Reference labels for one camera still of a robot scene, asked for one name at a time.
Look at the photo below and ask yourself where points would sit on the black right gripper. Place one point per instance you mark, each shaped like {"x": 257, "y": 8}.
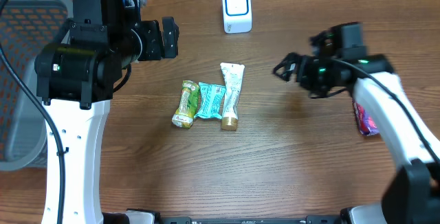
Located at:
{"x": 306, "y": 64}

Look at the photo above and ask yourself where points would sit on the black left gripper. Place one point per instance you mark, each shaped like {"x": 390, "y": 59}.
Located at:
{"x": 157, "y": 50}

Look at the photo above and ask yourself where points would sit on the white tube gold cap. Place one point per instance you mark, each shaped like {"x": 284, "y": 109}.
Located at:
{"x": 233, "y": 78}

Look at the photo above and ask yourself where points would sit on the teal snack wrapper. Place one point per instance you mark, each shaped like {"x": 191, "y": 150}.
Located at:
{"x": 211, "y": 98}

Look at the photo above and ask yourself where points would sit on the green yellow snack bar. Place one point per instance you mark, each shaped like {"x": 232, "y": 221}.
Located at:
{"x": 188, "y": 105}

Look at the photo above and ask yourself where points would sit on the purple pad package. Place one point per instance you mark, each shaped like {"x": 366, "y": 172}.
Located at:
{"x": 365, "y": 123}

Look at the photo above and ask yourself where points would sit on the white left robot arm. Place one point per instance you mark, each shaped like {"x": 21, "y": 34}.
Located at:
{"x": 76, "y": 81}

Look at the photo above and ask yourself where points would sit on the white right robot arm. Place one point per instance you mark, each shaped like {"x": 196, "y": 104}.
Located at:
{"x": 340, "y": 60}

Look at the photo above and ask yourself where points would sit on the white barcode scanner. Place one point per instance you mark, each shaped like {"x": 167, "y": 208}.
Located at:
{"x": 237, "y": 16}

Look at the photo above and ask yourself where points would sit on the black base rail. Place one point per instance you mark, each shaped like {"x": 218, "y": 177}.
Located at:
{"x": 310, "y": 219}

